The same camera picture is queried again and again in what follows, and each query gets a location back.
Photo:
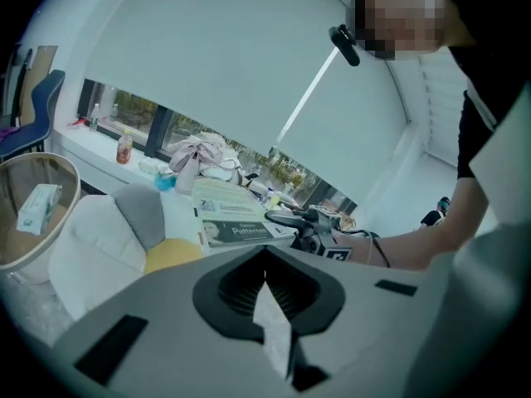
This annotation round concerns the yellow cushion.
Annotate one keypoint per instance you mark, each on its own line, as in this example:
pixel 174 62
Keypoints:
pixel 174 255

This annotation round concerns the purple cloth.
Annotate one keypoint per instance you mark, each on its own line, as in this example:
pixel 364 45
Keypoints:
pixel 8 134

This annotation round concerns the white window sill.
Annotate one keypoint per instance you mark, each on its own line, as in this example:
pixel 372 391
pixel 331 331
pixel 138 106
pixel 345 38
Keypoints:
pixel 103 149

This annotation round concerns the pile of light clothes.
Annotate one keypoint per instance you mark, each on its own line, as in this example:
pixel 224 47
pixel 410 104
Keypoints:
pixel 191 160

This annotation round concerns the white green tissue box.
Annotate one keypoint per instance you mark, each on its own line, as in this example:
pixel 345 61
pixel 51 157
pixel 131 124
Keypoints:
pixel 39 207

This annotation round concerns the person's black t-shirt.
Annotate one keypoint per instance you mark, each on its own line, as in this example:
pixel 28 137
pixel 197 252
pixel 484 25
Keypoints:
pixel 498 35

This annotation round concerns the black head-worn camera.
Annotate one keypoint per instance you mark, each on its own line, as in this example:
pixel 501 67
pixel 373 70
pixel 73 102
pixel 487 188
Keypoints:
pixel 346 46

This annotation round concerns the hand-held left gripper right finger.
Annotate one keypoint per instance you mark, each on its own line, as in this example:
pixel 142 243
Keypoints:
pixel 373 326

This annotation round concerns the person's right forearm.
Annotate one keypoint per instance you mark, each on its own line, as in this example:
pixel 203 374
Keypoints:
pixel 415 247

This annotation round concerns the white cushioned armchair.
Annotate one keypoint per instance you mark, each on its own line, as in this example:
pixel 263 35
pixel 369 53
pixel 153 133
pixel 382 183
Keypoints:
pixel 99 243

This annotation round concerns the brown board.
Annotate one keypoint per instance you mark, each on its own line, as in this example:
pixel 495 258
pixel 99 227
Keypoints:
pixel 43 62

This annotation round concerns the window with black frame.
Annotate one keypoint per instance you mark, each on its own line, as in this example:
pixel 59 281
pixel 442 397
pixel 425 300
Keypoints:
pixel 132 112

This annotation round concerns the white roller blind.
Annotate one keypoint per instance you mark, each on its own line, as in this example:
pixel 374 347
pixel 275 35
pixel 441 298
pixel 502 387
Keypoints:
pixel 199 56
pixel 352 139

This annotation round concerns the clear water bottle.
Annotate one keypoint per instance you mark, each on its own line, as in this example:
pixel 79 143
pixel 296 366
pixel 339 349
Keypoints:
pixel 114 112
pixel 94 118

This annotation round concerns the small red object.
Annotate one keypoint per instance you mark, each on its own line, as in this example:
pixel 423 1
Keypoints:
pixel 79 122

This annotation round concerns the white slatted blind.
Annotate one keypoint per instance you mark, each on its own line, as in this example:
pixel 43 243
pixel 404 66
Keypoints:
pixel 439 110

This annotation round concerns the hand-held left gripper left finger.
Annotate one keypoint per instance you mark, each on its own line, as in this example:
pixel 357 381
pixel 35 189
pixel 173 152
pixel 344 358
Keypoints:
pixel 166 338

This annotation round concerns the yellow green bottle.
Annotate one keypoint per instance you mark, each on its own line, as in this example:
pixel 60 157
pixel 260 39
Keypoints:
pixel 274 199

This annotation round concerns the person's head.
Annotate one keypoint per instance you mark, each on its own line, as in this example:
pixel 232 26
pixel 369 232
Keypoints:
pixel 398 19

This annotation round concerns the blue crumpled bag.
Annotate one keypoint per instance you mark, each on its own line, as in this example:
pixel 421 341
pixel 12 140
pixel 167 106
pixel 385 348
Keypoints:
pixel 165 182

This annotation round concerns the spiral-bound pale green booklet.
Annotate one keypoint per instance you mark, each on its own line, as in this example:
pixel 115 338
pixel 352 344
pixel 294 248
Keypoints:
pixel 232 232

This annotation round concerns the dark blue chair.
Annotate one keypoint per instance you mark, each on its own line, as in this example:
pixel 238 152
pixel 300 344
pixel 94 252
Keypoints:
pixel 41 110

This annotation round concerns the orange drink bottle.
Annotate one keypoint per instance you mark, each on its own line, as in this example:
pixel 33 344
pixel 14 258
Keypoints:
pixel 124 151

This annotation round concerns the grey cushion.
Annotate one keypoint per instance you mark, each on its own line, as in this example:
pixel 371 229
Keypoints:
pixel 141 210

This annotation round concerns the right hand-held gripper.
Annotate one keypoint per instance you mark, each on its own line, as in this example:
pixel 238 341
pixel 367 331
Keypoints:
pixel 319 230

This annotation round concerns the round wooden rim side table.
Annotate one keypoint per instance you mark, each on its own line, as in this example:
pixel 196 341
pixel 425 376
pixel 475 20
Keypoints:
pixel 25 172

